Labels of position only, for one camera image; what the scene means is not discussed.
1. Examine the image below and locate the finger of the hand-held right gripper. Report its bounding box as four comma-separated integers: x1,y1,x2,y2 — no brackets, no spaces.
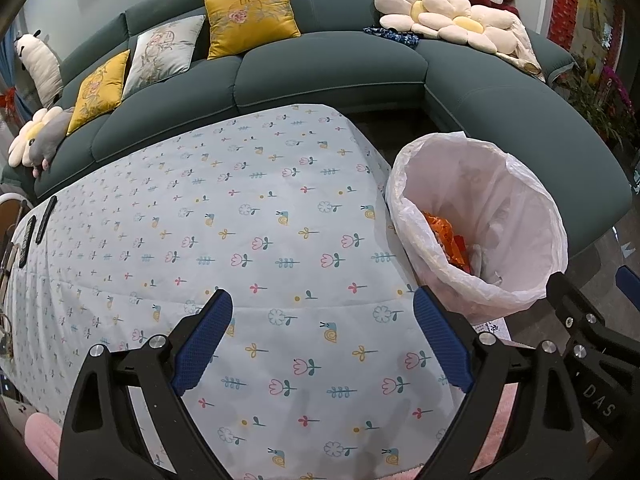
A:
616,265,640,306
546,272,608,356

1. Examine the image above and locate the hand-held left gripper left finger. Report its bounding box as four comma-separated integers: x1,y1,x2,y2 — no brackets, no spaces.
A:
59,287,235,480

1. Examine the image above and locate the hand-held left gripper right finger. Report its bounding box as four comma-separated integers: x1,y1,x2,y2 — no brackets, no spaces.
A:
412,285,588,480

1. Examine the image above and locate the orange plastic bag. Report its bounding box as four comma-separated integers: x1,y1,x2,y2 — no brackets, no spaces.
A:
422,210,473,276

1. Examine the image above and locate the bin with white plastic bag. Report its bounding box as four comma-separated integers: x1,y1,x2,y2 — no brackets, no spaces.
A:
385,131,568,318

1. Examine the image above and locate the white printed paper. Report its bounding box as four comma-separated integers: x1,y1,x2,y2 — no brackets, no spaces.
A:
472,317,511,346

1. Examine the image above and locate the floral light blue tablecloth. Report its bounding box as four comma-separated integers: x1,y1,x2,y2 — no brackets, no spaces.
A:
10,104,506,480

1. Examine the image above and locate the potted flowering plant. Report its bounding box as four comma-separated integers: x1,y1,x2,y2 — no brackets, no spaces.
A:
570,67,640,148

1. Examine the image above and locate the pink fleece blanket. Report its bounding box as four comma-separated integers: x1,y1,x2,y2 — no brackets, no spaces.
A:
22,380,621,480

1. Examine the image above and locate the black remote control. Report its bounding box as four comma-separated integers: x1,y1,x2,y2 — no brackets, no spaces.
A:
19,216,37,268
36,196,58,246

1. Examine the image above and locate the white side table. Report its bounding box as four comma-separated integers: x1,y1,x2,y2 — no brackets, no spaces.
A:
0,190,31,396

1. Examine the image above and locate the beige folded blanket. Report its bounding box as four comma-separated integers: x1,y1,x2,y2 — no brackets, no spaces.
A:
495,20,547,83

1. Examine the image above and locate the yellow embroidered cushion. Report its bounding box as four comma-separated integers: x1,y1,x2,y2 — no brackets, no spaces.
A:
66,49,131,137
204,0,302,61

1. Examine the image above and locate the small cream flower cushion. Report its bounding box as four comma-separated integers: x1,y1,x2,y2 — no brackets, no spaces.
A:
7,106,63,167

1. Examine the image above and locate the grey embroidered cushion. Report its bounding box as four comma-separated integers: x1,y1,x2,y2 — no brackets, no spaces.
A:
121,14,207,101

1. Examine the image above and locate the green curved sofa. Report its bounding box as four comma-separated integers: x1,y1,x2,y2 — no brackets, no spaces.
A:
0,0,632,261

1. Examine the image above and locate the blue patterned cloth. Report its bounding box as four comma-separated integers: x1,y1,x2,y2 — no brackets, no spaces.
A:
363,26,421,47

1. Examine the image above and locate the white panda plush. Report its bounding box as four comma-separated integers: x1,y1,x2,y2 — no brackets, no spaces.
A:
15,30,65,108

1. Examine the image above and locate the blue curtain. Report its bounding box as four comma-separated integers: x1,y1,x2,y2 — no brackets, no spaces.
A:
0,35,21,126

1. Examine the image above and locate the large wall painting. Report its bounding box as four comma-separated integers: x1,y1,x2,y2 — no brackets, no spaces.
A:
585,0,626,76

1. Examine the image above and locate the red wall hanging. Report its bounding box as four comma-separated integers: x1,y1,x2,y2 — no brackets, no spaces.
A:
547,0,593,48

